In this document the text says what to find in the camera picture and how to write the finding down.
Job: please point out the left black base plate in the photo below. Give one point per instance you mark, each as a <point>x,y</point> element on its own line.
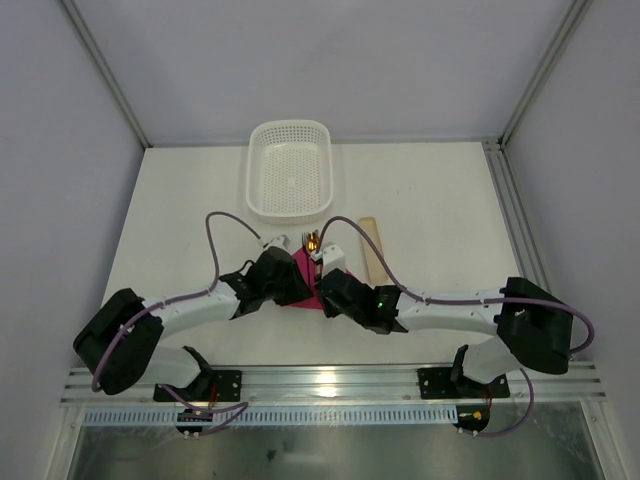
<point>227,385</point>

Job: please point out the beige utensil tray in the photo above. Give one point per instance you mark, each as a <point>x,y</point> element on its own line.
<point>376,274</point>

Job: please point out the left black connector box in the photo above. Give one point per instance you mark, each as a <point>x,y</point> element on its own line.
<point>194,423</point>

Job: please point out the right aluminium side rail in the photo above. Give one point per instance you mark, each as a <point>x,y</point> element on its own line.
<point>525,240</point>

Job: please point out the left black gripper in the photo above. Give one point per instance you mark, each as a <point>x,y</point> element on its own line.
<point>288,279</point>

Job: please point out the silver fork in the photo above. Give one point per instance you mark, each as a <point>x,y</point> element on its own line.
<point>304,237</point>

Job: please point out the left aluminium frame post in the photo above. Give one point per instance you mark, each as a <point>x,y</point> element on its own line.
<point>89,43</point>

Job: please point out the right black connector box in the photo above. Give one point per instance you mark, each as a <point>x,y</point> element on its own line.
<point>471,419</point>

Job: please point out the aluminium front rail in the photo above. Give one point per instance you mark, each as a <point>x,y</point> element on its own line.
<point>400,384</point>

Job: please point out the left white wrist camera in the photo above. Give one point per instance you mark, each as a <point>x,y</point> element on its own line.
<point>281,241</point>

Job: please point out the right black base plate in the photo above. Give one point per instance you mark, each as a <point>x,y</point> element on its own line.
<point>440,383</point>

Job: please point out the right aluminium frame post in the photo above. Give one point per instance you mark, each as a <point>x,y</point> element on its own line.
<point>560,39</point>

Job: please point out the white perforated plastic basket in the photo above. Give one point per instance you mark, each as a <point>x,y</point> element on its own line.
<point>289,172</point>

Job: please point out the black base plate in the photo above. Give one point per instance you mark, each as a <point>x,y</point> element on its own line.
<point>227,385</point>
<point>440,383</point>

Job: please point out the gold spoon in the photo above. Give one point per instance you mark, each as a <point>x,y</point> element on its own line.
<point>312,242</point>

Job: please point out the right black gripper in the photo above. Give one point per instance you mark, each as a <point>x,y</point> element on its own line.
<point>332,288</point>

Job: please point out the aluminium frame post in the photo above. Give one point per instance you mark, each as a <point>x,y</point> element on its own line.
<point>560,39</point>
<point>89,43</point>

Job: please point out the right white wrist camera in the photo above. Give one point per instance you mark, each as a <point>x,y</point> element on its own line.
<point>327,258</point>

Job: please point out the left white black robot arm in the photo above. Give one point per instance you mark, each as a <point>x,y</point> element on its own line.
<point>121,344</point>

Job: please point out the black connector box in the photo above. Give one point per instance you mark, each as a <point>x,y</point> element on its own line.
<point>471,419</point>
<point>194,423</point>

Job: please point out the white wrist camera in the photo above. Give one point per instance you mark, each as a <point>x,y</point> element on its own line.
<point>327,258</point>
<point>281,241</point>

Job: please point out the magenta paper napkin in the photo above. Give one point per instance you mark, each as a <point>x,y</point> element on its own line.
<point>312,279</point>

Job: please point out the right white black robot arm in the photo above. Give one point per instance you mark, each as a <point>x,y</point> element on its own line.
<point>482,362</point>

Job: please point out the slotted white cable duct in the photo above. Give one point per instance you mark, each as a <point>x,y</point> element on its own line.
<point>258,416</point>

